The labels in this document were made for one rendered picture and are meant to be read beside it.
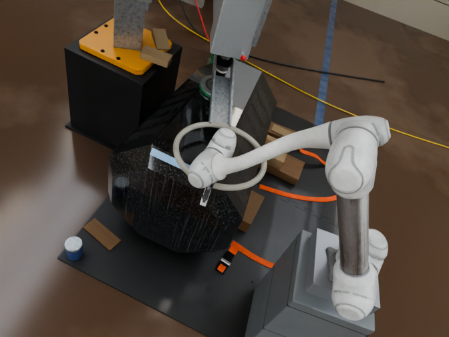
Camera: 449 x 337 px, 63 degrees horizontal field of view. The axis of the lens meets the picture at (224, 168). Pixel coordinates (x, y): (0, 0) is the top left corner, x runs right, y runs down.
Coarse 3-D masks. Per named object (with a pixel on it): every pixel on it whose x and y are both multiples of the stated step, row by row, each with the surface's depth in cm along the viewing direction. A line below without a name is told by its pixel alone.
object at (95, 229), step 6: (90, 222) 246; (96, 222) 247; (84, 228) 242; (90, 228) 243; (96, 228) 244; (102, 228) 245; (90, 234) 241; (96, 234) 241; (102, 234) 242; (108, 234) 243; (102, 240) 240; (108, 240) 241; (114, 240) 242; (120, 240) 243; (108, 246) 238; (114, 246) 239
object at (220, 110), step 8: (216, 56) 217; (232, 64) 219; (232, 72) 215; (216, 80) 215; (224, 80) 216; (232, 80) 212; (216, 88) 213; (224, 88) 214; (232, 88) 210; (216, 96) 210; (224, 96) 212; (232, 96) 208; (216, 104) 208; (224, 104) 210; (232, 104) 206; (216, 112) 206; (224, 112) 207; (232, 112) 203; (208, 120) 202; (216, 120) 204; (224, 120) 205
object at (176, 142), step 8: (184, 128) 190; (192, 128) 193; (232, 128) 201; (176, 136) 184; (248, 136) 199; (176, 144) 180; (256, 144) 196; (176, 152) 176; (176, 160) 174; (184, 168) 170; (264, 168) 183; (256, 176) 179; (216, 184) 168; (224, 184) 169; (240, 184) 172; (248, 184) 173
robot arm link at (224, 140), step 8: (224, 128) 148; (216, 136) 146; (224, 136) 145; (232, 136) 146; (208, 144) 148; (216, 144) 146; (224, 144) 145; (232, 144) 147; (224, 152) 146; (232, 152) 149
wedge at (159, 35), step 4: (152, 28) 268; (156, 28) 269; (152, 32) 267; (156, 32) 268; (160, 32) 269; (164, 32) 270; (152, 36) 268; (156, 36) 266; (160, 36) 267; (164, 36) 268; (156, 40) 264; (160, 40) 265; (164, 40) 266; (156, 44) 262; (160, 44) 263; (164, 44) 264; (168, 44) 266; (156, 48) 260; (160, 48) 261; (164, 48) 262; (168, 48) 264
